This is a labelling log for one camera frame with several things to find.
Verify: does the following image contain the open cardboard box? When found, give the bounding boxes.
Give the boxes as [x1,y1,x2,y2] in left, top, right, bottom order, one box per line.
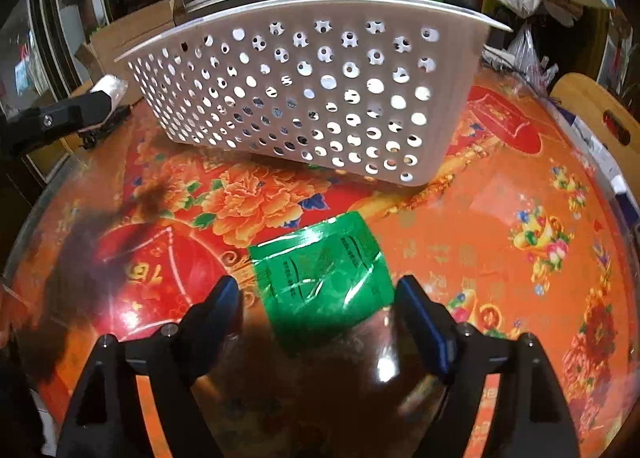
[74,0,176,105]

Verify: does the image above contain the green foil packet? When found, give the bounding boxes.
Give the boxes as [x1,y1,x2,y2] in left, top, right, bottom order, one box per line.
[248,211,395,353]

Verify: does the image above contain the white ribbed ball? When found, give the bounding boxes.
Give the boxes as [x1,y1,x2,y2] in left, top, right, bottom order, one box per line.
[90,74,128,111]

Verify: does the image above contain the black phone stand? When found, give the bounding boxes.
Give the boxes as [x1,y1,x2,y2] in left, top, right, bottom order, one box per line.
[78,105,131,151]

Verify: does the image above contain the white perforated plastic basket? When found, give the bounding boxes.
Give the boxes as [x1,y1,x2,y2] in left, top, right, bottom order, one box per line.
[120,0,498,186]

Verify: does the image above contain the right wooden chair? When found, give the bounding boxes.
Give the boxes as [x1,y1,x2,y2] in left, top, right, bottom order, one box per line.
[551,73,639,196]

